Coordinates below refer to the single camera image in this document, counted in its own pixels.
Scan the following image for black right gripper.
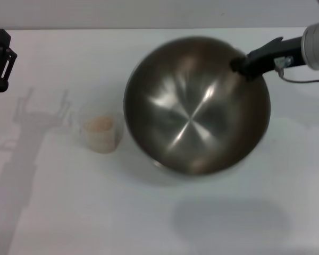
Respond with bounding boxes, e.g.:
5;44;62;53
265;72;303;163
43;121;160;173
229;36;307;81

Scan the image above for stainless steel mixing bowl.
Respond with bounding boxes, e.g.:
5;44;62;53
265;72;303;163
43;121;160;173
123;36;272;176

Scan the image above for white rice grains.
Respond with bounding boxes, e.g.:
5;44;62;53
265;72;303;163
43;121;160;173
84;116;114;152

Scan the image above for clear plastic measuring cup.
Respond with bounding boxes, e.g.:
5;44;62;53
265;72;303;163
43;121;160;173
79;113;125;154

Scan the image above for grey right gripper cable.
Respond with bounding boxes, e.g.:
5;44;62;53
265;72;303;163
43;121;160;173
277;65;319;85

